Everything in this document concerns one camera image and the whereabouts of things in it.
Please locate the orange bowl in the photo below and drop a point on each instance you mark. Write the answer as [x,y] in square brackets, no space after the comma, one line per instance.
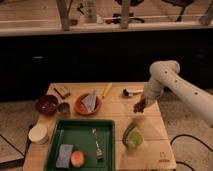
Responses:
[80,108]

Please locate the metal fork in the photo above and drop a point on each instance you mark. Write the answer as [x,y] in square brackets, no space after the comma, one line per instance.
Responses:
[99,153]

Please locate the brown wooden block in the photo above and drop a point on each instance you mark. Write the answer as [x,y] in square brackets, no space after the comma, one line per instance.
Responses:
[62,92]

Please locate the small metal cup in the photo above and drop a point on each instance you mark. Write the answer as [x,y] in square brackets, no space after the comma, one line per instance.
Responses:
[64,109]

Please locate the white handled brush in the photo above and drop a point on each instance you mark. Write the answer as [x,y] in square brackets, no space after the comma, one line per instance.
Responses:
[130,93]

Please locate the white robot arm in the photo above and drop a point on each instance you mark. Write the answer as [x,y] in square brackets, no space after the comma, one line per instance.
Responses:
[166,74]

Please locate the grey folded cloth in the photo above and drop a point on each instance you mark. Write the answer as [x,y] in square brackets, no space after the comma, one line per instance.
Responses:
[90,101]

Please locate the orange peach fruit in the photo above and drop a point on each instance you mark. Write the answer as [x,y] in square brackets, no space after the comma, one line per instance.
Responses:
[77,158]

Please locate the dark red bowl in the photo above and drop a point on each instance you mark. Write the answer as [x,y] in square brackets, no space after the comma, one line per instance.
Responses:
[47,105]

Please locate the blue grey sponge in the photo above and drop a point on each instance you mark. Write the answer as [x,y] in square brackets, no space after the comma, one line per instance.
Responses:
[63,158]

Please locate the yellow banana-like stick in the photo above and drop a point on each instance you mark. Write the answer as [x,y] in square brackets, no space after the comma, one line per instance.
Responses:
[106,90]

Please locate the green plastic tray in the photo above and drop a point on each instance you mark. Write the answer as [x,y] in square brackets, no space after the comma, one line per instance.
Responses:
[78,133]

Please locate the white plate stack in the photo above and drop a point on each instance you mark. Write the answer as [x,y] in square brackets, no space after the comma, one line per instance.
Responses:
[38,134]

